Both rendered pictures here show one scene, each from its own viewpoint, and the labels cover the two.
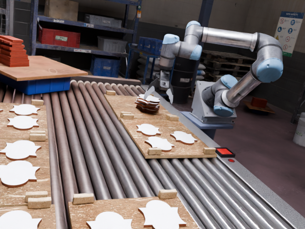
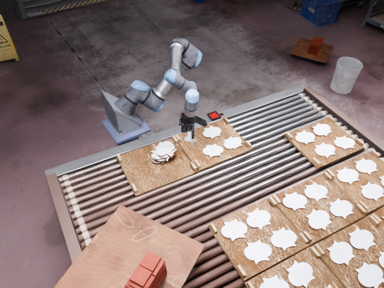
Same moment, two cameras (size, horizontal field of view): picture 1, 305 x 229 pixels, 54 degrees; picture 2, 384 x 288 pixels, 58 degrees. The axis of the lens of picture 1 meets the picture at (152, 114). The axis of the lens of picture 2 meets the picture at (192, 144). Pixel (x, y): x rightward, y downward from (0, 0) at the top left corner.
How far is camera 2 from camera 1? 256 cm
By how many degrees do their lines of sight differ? 81
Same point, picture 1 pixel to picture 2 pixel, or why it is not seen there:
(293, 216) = (264, 100)
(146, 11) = not seen: outside the picture
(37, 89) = not seen: hidden behind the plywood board
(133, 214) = (309, 146)
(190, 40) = (190, 84)
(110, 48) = not seen: outside the picture
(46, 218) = (333, 170)
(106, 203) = (310, 155)
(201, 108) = (133, 121)
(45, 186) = (315, 179)
